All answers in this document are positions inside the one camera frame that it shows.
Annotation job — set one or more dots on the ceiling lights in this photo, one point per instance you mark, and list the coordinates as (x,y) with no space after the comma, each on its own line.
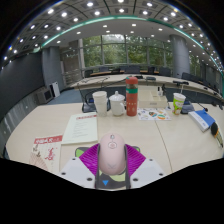
(96,13)

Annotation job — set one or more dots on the dark office chairs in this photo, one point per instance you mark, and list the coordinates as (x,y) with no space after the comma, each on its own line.
(133,69)

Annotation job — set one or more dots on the green-printed paper cup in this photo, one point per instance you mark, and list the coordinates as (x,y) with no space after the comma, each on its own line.
(178,105)

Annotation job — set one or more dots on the white lidded mug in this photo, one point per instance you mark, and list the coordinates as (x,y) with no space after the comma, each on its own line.
(117,106)

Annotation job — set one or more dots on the white leaning board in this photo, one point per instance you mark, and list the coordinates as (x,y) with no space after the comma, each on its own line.
(55,89)

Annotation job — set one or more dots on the pink computer mouse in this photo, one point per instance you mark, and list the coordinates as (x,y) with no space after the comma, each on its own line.
(112,156)

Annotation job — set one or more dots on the red and white brochure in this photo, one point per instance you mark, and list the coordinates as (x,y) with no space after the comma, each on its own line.
(46,153)

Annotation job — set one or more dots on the blue and white book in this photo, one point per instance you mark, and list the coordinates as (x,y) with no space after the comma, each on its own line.
(203,119)

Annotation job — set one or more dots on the red drink bottle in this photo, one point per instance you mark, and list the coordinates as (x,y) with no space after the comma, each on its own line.
(132,100)

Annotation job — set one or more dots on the beige cardboard box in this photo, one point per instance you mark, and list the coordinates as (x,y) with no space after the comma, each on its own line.
(151,100)

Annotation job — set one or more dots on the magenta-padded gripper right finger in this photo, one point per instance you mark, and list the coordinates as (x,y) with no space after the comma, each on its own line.
(135,160)

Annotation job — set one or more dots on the stack of white paper cups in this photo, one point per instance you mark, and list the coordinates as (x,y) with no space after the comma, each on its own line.
(100,104)

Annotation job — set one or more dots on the curved conference table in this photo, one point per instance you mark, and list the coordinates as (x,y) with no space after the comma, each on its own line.
(156,80)

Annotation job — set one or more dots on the colourful sticker sheet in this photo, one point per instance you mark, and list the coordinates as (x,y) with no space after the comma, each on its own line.
(154,114)

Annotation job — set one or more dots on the grey box monitor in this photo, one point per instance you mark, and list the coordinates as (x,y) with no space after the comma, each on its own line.
(44,95)

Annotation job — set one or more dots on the black desk microphone console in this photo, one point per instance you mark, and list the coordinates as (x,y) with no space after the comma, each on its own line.
(188,108)
(87,106)

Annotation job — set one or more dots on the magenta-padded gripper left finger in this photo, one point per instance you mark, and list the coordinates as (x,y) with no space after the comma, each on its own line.
(89,160)

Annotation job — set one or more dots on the white paper document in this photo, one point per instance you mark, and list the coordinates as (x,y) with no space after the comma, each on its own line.
(80,128)

